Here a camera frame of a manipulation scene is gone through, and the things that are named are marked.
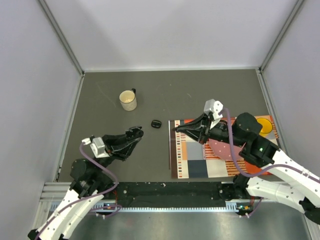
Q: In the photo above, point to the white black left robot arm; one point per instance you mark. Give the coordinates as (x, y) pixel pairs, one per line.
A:
(92, 180)

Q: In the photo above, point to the pink dotted plate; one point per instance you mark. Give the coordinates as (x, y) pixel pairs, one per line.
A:
(221, 149)

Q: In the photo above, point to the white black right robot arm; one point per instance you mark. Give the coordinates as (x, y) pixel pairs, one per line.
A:
(265, 170)

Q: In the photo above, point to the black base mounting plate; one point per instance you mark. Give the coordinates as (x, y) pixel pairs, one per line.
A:
(177, 194)

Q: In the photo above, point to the glossy black gold-trim charging case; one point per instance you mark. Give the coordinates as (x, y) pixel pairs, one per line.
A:
(156, 124)

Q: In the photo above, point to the cream dimpled ceramic mug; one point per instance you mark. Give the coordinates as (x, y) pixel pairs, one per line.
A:
(128, 99)

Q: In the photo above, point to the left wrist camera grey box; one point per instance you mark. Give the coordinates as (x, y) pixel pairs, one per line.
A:
(98, 148)

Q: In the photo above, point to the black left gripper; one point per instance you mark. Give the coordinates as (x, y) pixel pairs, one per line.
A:
(117, 145)

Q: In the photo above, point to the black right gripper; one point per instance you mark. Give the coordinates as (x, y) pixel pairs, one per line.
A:
(193, 128)

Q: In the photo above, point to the yellow mug black handle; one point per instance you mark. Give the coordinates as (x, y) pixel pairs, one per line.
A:
(267, 126)

